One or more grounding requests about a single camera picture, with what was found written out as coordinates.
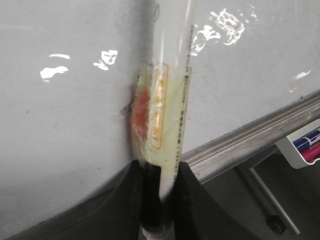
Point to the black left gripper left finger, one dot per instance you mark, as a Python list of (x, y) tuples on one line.
[(111, 215)]

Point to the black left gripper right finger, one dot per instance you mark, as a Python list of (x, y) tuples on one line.
[(197, 216)]

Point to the white whiteboard marker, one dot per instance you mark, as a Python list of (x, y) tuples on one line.
[(159, 112)]

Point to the metal stand leg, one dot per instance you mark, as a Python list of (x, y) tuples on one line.
[(274, 203)]

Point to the black caster wheel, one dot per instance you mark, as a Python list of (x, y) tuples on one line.
[(275, 224)]

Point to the blue marker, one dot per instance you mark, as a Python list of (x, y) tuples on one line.
[(307, 140)]

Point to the pink marker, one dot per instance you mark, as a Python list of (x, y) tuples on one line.
[(312, 152)]

